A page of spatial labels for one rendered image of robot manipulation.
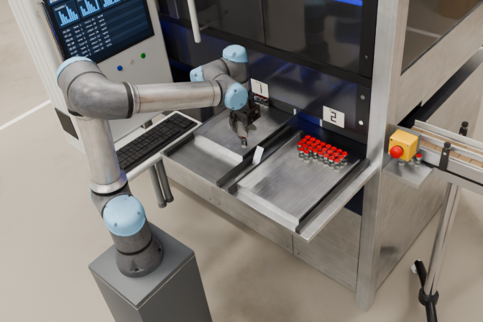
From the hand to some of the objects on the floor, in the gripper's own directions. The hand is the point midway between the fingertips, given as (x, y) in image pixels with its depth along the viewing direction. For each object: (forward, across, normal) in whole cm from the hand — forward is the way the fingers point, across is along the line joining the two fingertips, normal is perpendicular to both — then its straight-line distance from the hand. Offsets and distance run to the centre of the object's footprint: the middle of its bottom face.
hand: (241, 134), depth 171 cm
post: (+96, +22, -43) cm, 107 cm away
